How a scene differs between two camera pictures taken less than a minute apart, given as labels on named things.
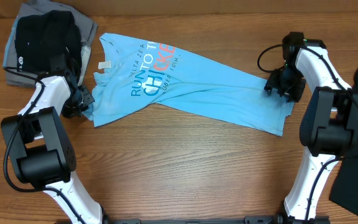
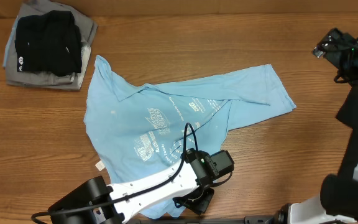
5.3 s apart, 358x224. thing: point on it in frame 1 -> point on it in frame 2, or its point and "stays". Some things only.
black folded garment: (38, 36) stays
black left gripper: (87, 99) -> (200, 205)
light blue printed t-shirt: (133, 72) -> (138, 132)
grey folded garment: (88, 29) stays
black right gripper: (279, 86) -> (331, 45)
